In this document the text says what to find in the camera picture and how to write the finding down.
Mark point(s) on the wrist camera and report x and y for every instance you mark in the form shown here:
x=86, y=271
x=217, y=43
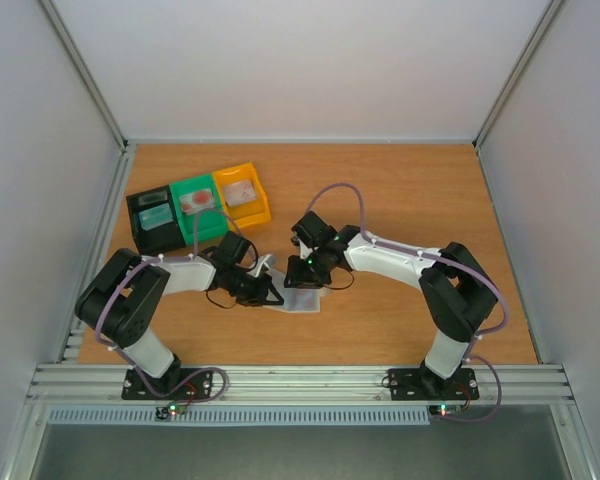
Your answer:
x=304, y=251
x=263, y=264

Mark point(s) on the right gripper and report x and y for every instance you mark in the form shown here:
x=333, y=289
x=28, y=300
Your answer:
x=306, y=275

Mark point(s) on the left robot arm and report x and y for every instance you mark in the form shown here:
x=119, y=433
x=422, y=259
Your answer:
x=120, y=302

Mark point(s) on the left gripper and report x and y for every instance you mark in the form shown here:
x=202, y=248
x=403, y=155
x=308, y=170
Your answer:
x=260, y=294

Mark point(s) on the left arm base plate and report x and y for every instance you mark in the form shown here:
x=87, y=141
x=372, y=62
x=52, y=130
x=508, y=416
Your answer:
x=186, y=384

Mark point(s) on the card in yellow bin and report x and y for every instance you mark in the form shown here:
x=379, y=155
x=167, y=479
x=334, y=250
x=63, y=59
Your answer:
x=239, y=193

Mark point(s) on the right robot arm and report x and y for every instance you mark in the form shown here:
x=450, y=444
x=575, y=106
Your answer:
x=457, y=291

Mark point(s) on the aluminium front rail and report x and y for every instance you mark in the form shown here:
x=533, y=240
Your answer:
x=290, y=385

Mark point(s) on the beige card holder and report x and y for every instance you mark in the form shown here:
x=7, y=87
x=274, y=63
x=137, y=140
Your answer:
x=296, y=301

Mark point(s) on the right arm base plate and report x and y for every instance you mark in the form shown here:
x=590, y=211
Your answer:
x=413, y=384

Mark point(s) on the teal card in black bin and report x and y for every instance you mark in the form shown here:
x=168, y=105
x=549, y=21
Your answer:
x=155, y=217

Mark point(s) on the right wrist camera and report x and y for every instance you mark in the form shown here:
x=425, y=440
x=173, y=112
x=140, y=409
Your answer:
x=304, y=251

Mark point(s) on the green plastic bin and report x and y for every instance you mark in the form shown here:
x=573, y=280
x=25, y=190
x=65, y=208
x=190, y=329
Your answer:
x=206, y=224

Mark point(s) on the grey slotted cable duct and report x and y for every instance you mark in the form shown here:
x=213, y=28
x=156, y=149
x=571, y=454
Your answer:
x=241, y=416

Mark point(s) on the red card in green bin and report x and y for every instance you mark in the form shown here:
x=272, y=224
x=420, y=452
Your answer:
x=193, y=202

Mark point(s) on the yellow plastic bin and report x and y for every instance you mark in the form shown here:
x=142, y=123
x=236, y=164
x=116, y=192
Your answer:
x=250, y=214

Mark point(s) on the black plastic bin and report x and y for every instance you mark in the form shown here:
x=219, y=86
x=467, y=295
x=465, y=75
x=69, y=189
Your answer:
x=163, y=239

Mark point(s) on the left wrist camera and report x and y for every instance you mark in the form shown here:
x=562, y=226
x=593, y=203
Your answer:
x=263, y=264

